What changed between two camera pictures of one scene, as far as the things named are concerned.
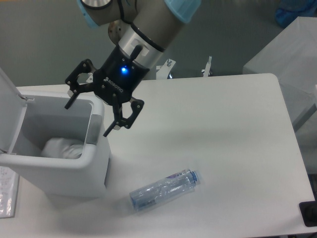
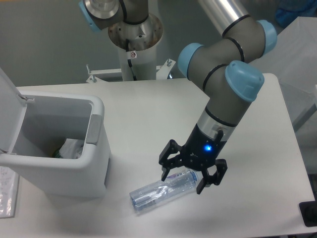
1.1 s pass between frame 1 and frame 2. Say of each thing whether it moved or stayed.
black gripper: moved
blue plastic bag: stayed
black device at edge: stayed
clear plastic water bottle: stayed
